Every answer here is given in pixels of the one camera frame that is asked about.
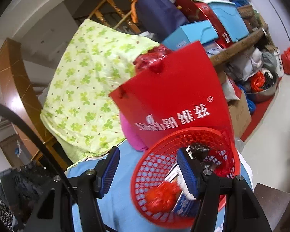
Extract magenta pillow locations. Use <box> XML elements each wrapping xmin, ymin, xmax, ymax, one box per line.
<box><xmin>119</xmin><ymin>113</ymin><xmax>149</xmax><ymax>151</ymax></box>

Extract metal basin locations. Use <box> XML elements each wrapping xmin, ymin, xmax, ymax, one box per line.
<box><xmin>246</xmin><ymin>71</ymin><xmax>279</xmax><ymax>102</ymax></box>

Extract white barcode packet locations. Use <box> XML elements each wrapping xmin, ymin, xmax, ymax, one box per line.
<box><xmin>167</xmin><ymin>167</ymin><xmax>196</xmax><ymax>200</ymax></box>

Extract light blue plastic bin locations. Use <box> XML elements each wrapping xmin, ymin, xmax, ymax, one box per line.
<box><xmin>206</xmin><ymin>1</ymin><xmax>249</xmax><ymax>44</ymax></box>

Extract red mesh plastic basket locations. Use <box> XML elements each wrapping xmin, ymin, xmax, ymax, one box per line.
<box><xmin>130</xmin><ymin>128</ymin><xmax>241</xmax><ymax>230</ymax></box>

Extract wooden stair railing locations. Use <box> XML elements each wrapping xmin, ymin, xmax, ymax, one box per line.
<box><xmin>74</xmin><ymin>0</ymin><xmax>145</xmax><ymax>34</ymax></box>

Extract brown wooden board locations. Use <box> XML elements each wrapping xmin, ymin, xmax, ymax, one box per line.
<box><xmin>254</xmin><ymin>183</ymin><xmax>290</xmax><ymax>232</ymax></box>

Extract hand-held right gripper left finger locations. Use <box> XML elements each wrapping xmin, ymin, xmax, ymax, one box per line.
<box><xmin>26</xmin><ymin>146</ymin><xmax>121</xmax><ymax>232</ymax></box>

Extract green clover print quilt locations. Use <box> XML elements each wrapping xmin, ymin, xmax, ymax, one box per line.
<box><xmin>40</xmin><ymin>19</ymin><xmax>161</xmax><ymax>170</ymax></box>

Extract red floor mat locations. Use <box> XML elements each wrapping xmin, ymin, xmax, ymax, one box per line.
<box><xmin>240</xmin><ymin>77</ymin><xmax>283</xmax><ymax>142</ymax></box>

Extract light blue blanket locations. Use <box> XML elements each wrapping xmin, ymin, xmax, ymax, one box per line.
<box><xmin>65</xmin><ymin>140</ymin><xmax>254</xmax><ymax>232</ymax></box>

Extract blue plastic bag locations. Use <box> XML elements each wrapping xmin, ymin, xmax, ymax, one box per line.
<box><xmin>245</xmin><ymin>98</ymin><xmax>257</xmax><ymax>114</ymax></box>

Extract large shiny red plastic bag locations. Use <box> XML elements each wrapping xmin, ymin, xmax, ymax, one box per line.
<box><xmin>134</xmin><ymin>44</ymin><xmax>172</xmax><ymax>74</ymax></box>

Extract navy bag with orange handle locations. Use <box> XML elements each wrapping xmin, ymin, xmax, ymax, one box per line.
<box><xmin>132</xmin><ymin>0</ymin><xmax>191</xmax><ymax>43</ymax></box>

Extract orange red plastic bag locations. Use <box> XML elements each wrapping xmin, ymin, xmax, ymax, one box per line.
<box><xmin>250</xmin><ymin>71</ymin><xmax>266</xmax><ymax>92</ymax></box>

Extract wooden cabinet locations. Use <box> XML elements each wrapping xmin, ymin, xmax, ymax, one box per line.
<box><xmin>0</xmin><ymin>37</ymin><xmax>74</xmax><ymax>172</ymax></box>

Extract red paper bag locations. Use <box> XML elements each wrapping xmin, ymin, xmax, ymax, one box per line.
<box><xmin>109</xmin><ymin>41</ymin><xmax>235</xmax><ymax>151</ymax></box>

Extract grey plastic bag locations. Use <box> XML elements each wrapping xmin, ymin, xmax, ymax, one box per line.
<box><xmin>187</xmin><ymin>143</ymin><xmax>219</xmax><ymax>172</ymax></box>

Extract wooden shelf board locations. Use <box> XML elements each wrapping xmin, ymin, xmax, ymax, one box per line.
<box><xmin>210</xmin><ymin>26</ymin><xmax>269</xmax><ymax>67</ymax></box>

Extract light blue cardboard box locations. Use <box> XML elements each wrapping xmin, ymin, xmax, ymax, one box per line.
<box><xmin>163</xmin><ymin>20</ymin><xmax>219</xmax><ymax>51</ymax></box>

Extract blue and red snack packet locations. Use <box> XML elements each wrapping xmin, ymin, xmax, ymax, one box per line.
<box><xmin>171</xmin><ymin>190</ymin><xmax>201</xmax><ymax>220</ymax></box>

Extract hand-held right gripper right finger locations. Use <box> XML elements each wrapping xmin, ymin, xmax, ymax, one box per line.
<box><xmin>176</xmin><ymin>147</ymin><xmax>272</xmax><ymax>232</ymax></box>

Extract grey cloth bundle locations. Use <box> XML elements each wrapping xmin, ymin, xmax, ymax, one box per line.
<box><xmin>226</xmin><ymin>48</ymin><xmax>278</xmax><ymax>83</ymax></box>

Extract brown cardboard box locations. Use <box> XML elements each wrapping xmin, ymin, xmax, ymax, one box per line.
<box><xmin>227</xmin><ymin>90</ymin><xmax>252</xmax><ymax>138</ymax></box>

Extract black cable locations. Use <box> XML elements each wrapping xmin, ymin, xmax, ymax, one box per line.
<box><xmin>0</xmin><ymin>100</ymin><xmax>78</xmax><ymax>199</ymax></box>

